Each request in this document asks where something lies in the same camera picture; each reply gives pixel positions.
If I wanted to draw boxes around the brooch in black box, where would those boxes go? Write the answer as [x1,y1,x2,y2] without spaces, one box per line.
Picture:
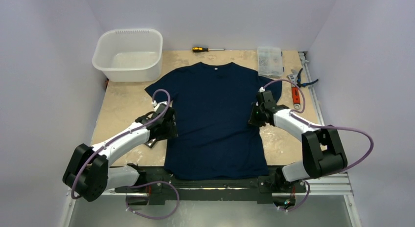
[144,138,158,149]

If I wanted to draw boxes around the adjustable wrench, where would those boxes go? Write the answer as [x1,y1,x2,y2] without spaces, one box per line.
[287,74,297,86]

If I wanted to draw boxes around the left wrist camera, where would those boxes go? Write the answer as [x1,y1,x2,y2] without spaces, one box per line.
[152,101,168,112]

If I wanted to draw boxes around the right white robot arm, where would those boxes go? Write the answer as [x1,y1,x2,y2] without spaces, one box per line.
[248,91,348,191]

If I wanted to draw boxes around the white plastic tub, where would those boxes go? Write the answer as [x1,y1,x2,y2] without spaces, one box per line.
[92,28,163,82]

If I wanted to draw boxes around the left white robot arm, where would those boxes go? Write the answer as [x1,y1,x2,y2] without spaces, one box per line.
[62,102,178,202]

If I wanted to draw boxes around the blue handled pliers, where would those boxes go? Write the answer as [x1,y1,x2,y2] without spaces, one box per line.
[296,68,319,89]

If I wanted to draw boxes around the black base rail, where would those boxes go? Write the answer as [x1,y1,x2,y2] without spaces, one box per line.
[115,166,307,208]

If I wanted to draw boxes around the navy blue t-shirt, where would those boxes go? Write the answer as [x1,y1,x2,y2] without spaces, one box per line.
[145,63,282,180]

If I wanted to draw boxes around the clear plastic parts box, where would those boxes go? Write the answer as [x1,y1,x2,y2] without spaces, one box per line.
[257,46,284,78]

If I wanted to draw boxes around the yellow black screwdriver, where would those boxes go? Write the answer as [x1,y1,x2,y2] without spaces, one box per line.
[191,46,225,53]

